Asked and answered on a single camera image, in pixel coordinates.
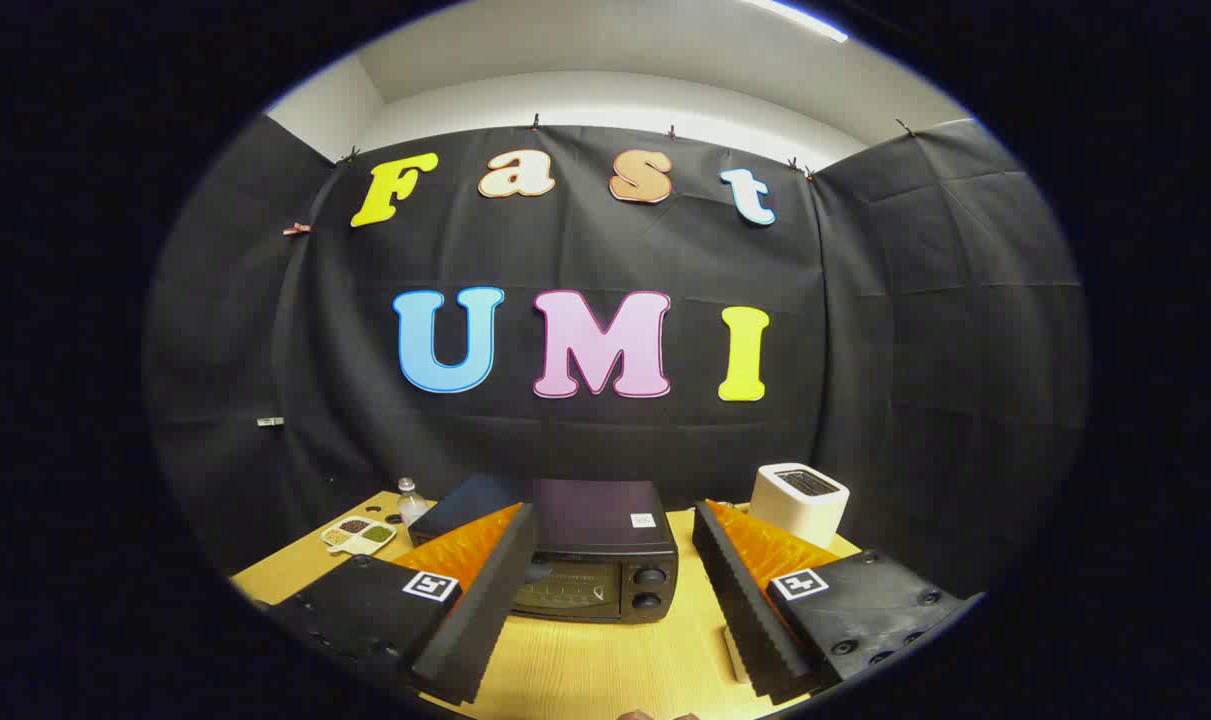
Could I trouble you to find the small clear bottle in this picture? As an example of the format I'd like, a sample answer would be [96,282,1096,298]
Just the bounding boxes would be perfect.
[397,477,432,529]

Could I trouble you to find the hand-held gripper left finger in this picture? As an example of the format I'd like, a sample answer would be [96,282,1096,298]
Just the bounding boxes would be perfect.
[265,502,539,707]

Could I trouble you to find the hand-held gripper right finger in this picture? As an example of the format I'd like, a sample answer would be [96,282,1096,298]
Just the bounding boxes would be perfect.
[692,499,976,703]

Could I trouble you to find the white rectangular dish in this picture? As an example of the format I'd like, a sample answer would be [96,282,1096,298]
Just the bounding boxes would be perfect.
[722,624,753,686]

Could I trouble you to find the white toaster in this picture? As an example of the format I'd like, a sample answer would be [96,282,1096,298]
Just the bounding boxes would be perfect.
[748,462,851,549]

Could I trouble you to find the black backdrop cloth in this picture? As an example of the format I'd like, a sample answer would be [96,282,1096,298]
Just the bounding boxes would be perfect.
[145,115,1091,601]

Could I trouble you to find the black toaster oven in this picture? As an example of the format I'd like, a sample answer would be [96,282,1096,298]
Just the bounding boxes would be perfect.
[408,472,680,625]

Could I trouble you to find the white divided spice dish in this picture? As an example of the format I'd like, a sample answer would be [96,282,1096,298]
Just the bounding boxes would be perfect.
[321,515,398,556]

